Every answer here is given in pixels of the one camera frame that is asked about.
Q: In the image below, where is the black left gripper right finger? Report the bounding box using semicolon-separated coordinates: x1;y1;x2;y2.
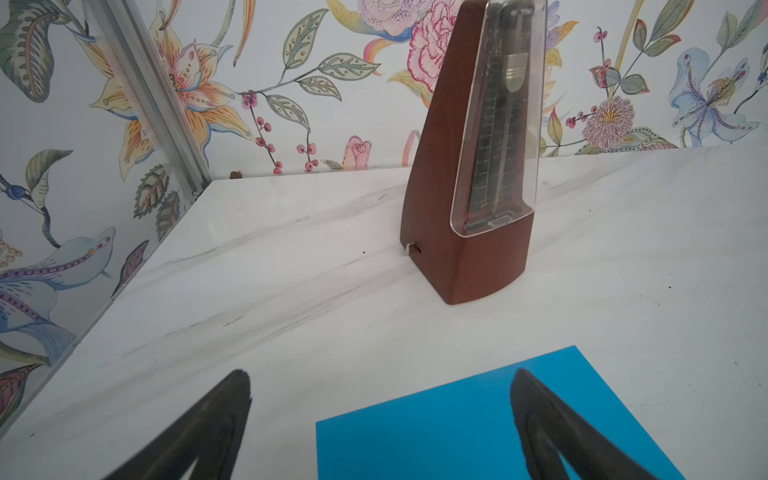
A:
510;369;654;479

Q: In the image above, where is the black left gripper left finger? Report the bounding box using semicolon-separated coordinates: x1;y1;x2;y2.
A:
107;369;252;479

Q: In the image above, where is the blue square paper sheet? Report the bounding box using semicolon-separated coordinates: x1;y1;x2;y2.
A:
316;346;682;479

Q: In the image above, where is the brown wooden metronome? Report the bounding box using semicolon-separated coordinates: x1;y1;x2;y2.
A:
400;1;547;305

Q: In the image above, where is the left back aluminium corner post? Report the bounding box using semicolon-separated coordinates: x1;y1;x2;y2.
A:
84;0;211;199

